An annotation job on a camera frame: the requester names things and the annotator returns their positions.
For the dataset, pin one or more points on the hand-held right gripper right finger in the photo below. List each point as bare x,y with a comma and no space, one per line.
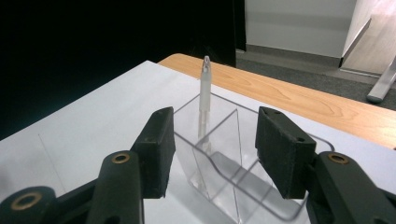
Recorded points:
283,155

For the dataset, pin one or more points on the white pen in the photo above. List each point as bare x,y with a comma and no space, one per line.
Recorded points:
205,87

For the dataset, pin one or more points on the wooden table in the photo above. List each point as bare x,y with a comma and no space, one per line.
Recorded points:
295,99

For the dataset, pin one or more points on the white desk frame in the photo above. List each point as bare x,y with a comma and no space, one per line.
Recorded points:
384,84

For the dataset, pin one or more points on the clear plastic desk organizer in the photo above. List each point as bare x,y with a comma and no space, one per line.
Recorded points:
224,174

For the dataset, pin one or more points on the black curtain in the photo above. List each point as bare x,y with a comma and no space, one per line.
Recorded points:
93,37

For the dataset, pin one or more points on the white table mat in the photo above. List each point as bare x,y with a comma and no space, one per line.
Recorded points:
93,118

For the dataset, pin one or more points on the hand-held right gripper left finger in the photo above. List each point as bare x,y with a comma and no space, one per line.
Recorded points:
157,155

